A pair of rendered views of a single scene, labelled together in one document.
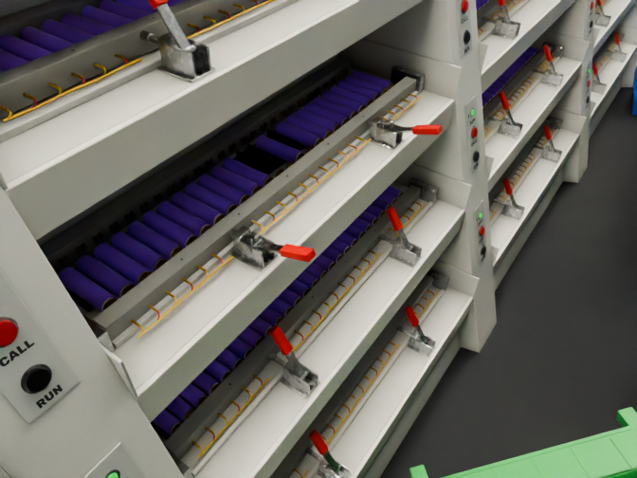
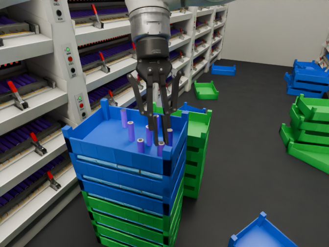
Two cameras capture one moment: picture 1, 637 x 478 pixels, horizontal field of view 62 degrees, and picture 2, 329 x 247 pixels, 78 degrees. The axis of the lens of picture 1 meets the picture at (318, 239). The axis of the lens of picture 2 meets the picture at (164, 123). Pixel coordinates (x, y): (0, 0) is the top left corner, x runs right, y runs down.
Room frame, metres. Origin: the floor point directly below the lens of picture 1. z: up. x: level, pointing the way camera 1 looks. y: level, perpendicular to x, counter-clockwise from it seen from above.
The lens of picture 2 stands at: (0.44, -0.87, 0.85)
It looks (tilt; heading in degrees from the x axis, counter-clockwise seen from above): 32 degrees down; 341
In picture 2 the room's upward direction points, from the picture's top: straight up
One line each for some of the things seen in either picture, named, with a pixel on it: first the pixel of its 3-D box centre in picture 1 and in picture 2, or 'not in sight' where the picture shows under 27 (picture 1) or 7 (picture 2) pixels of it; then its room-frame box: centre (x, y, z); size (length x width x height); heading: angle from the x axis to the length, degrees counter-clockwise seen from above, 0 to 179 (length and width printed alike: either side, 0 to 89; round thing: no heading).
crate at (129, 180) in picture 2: not in sight; (132, 152); (0.93, -0.93, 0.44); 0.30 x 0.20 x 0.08; 53
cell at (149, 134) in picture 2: not in sight; (149, 135); (0.90, -0.98, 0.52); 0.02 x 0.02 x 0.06
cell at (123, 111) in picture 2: not in sight; (124, 118); (1.01, -0.93, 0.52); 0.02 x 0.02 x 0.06
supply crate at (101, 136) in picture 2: not in sight; (130, 131); (0.93, -0.93, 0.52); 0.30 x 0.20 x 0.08; 53
